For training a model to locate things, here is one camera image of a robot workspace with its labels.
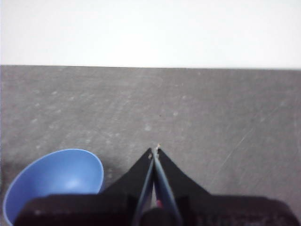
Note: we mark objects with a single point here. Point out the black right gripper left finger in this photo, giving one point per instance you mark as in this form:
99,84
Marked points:
113,207

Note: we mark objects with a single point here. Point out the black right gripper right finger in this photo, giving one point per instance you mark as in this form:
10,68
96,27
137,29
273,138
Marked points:
202,209

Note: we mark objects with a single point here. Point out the blue ribbed bowl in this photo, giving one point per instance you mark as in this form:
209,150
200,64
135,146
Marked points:
58,169

